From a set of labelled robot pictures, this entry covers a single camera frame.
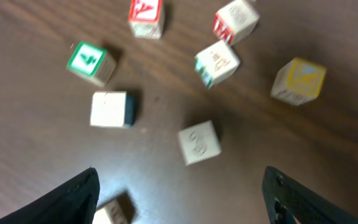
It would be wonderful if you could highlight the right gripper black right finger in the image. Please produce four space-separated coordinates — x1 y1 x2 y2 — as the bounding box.
262 166 358 224

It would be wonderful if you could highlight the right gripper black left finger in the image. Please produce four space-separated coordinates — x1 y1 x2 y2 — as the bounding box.
0 167 100 224

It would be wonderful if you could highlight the plain engraved wooden block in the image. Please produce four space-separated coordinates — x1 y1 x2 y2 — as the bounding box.
178 120 222 166

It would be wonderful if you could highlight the yellow wooden block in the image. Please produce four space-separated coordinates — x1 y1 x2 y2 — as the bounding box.
270 57 327 106

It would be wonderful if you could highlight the plain block blue side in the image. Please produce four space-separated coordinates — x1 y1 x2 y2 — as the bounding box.
89 91 135 128

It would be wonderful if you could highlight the green 4 number block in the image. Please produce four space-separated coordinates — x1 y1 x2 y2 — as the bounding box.
66 40 117 87

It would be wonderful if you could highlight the teal side wooden block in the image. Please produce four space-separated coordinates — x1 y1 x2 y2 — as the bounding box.
195 40 241 89

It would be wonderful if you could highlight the red M side block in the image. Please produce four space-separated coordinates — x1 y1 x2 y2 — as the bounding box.
213 0 260 45

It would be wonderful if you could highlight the red letter A block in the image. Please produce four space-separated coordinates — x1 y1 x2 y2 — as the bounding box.
128 0 165 39

